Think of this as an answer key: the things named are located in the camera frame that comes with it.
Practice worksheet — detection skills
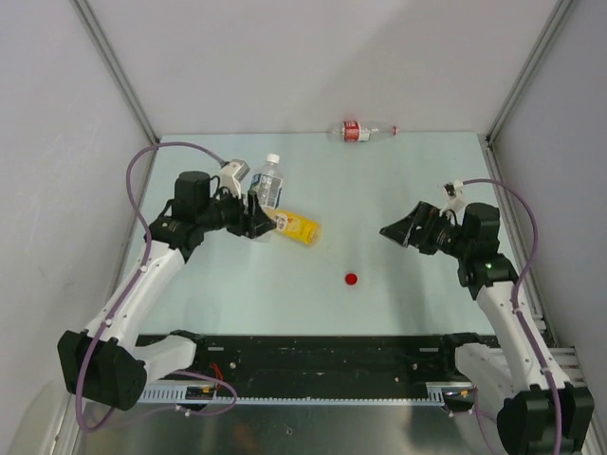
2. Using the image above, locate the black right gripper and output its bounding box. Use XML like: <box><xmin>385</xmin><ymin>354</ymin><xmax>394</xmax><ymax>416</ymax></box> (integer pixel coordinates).
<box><xmin>380</xmin><ymin>201</ymin><xmax>472</xmax><ymax>259</ymax></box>

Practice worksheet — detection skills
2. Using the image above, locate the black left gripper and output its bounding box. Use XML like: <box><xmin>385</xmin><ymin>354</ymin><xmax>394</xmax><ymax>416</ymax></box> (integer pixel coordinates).
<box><xmin>197</xmin><ymin>183</ymin><xmax>275</xmax><ymax>239</ymax></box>

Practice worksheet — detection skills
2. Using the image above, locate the blue-label clear drink bottle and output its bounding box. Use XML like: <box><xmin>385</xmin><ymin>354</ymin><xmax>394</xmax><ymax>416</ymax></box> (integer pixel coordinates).
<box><xmin>249</xmin><ymin>154</ymin><xmax>285</xmax><ymax>220</ymax></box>

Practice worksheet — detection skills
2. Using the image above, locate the red bottle cap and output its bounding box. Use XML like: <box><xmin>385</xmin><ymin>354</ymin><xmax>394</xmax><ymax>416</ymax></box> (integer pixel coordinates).
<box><xmin>344</xmin><ymin>272</ymin><xmax>359</xmax><ymax>286</ymax></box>

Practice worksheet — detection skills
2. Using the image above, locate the clear red-label water bottle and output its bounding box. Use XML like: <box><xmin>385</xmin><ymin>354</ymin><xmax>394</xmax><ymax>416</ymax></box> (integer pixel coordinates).
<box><xmin>327</xmin><ymin>120</ymin><xmax>398</xmax><ymax>143</ymax></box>

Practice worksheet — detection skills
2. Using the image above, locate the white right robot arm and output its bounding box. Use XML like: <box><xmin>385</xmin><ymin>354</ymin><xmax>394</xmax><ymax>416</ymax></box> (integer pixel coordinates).
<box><xmin>379</xmin><ymin>202</ymin><xmax>595</xmax><ymax>454</ymax></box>

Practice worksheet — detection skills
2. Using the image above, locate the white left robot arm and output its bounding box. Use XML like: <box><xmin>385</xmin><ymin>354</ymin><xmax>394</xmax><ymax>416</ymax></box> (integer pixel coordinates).
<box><xmin>58</xmin><ymin>172</ymin><xmax>276</xmax><ymax>410</ymax></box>

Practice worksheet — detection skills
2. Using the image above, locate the yellow juice bottle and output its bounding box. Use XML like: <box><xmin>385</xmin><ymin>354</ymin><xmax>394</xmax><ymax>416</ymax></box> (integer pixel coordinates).
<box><xmin>266</xmin><ymin>209</ymin><xmax>322</xmax><ymax>246</ymax></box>

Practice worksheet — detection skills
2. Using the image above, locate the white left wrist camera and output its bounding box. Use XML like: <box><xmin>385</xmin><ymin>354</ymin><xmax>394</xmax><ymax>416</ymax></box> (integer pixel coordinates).
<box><xmin>218</xmin><ymin>159</ymin><xmax>250</xmax><ymax>199</ymax></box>

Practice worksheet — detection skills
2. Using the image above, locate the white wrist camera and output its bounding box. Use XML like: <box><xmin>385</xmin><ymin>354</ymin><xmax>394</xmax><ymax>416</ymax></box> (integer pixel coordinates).
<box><xmin>441</xmin><ymin>180</ymin><xmax>466</xmax><ymax>213</ymax></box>
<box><xmin>218</xmin><ymin>159</ymin><xmax>250</xmax><ymax>199</ymax></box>

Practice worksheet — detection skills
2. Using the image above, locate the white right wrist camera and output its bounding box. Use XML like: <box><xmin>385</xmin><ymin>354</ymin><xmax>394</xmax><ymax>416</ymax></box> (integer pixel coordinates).
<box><xmin>441</xmin><ymin>180</ymin><xmax>466</xmax><ymax>213</ymax></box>

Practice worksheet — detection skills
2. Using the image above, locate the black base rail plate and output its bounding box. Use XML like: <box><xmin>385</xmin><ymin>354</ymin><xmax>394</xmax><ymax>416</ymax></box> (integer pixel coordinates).
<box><xmin>135</xmin><ymin>331</ymin><xmax>499</xmax><ymax>411</ymax></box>

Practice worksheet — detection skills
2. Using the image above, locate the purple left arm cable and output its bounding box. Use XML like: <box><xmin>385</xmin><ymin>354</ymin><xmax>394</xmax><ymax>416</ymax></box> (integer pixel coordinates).
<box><xmin>74</xmin><ymin>141</ymin><xmax>229</xmax><ymax>433</ymax></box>

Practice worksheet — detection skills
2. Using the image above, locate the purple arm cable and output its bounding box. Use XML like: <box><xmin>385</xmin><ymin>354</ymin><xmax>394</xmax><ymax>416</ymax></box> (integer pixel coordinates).
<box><xmin>74</xmin><ymin>141</ymin><xmax>229</xmax><ymax>433</ymax></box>
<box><xmin>462</xmin><ymin>177</ymin><xmax>570</xmax><ymax>455</ymax></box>

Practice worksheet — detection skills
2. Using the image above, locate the grey slotted cable duct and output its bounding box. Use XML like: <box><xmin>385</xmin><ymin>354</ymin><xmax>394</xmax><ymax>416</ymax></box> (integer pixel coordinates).
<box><xmin>138</xmin><ymin>379</ymin><xmax>473</xmax><ymax>406</ymax></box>

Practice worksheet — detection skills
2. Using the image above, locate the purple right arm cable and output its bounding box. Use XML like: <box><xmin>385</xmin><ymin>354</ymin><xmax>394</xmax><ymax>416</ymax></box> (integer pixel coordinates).
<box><xmin>462</xmin><ymin>177</ymin><xmax>570</xmax><ymax>455</ymax></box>

